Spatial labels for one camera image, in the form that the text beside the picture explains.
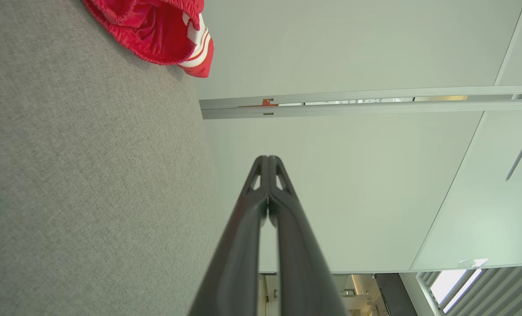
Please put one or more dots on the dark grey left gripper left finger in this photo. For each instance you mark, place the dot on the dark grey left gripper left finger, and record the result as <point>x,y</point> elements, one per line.
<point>234,263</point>

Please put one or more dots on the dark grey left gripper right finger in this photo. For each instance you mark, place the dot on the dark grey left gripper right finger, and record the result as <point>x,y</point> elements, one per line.
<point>305,272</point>

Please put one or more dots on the red Bulls 23 jersey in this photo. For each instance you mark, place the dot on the red Bulls 23 jersey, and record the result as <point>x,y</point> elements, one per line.
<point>204,66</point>

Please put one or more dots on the red shorts with white stripe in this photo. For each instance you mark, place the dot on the red shorts with white stripe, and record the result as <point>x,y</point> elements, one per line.
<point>134,30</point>

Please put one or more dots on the dark grey room column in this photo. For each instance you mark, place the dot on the dark grey room column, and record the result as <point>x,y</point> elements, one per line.
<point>395,294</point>

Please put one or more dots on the grey window blinds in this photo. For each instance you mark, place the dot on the grey window blinds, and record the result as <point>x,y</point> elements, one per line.
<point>506,294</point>

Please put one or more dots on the small orange post clip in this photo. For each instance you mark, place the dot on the small orange post clip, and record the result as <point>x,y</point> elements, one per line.
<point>267,102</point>

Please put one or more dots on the grey aluminium partition post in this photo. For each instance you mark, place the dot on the grey aluminium partition post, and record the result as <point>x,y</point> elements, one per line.
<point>353,109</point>
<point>353,95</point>

